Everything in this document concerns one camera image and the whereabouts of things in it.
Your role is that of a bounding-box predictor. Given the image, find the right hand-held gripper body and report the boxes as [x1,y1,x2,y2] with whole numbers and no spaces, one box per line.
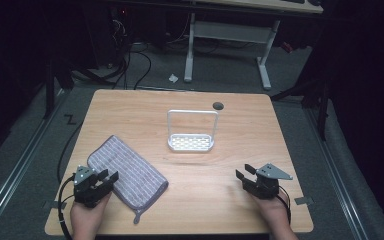
[240,162,294,201]

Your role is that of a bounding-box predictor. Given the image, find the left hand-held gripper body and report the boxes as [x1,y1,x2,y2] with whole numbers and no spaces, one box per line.
[72,165,115,209]

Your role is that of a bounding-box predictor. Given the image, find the grey striped dish cloth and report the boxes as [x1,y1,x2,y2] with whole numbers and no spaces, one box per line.
[86,134,170,225]

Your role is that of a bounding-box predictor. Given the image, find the white towel rack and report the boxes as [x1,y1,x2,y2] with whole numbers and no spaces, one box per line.
[166,109,220,154]

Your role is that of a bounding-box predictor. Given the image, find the person's left hand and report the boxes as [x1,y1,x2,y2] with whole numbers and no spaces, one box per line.
[69,192,112,240]

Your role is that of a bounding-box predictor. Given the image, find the person's right hand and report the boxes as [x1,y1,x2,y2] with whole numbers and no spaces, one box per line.
[250,188,292,239]

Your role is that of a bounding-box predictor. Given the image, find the grey tape piece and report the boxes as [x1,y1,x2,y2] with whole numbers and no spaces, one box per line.
[42,199,68,210]
[294,196,315,206]

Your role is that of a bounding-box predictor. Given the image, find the black metal stand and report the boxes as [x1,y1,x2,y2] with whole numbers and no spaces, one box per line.
[43,56,76,120]
[270,63,331,141]

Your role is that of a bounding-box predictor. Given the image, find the white metal desk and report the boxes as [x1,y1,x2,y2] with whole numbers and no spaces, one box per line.
[183,0,324,91]

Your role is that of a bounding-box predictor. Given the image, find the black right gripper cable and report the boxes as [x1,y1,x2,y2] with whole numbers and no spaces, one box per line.
[276,189,292,225]

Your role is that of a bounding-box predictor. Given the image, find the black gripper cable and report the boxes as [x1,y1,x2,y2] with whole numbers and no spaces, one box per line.
[276,189,292,225]
[57,175,76,240]

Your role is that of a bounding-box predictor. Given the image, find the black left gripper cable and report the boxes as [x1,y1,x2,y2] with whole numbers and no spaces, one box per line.
[57,175,76,240]

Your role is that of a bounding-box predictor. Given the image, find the black floor cables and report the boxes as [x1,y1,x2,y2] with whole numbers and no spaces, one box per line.
[72,13,194,90]

